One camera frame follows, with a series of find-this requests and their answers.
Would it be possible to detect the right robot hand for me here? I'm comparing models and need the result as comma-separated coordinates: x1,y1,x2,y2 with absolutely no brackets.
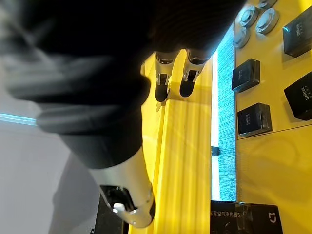
0,0,247,229

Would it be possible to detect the floor light strip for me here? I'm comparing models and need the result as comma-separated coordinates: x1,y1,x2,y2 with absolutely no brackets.
0,113,38,126

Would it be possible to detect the yellow black shelving rack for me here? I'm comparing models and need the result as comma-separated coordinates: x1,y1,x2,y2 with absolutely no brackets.
91,0,312,234

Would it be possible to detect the grey round part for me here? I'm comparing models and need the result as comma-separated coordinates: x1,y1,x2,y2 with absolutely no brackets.
255,7,280,35
234,26,251,50
239,5,259,27
259,0,279,10

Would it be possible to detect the small black box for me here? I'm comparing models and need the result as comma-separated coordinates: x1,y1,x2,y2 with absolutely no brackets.
237,102,273,137
282,10,312,59
231,58,261,94
283,71,312,122

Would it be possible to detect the air purifier carton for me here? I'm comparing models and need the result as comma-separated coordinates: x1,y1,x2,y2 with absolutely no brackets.
210,199,284,234

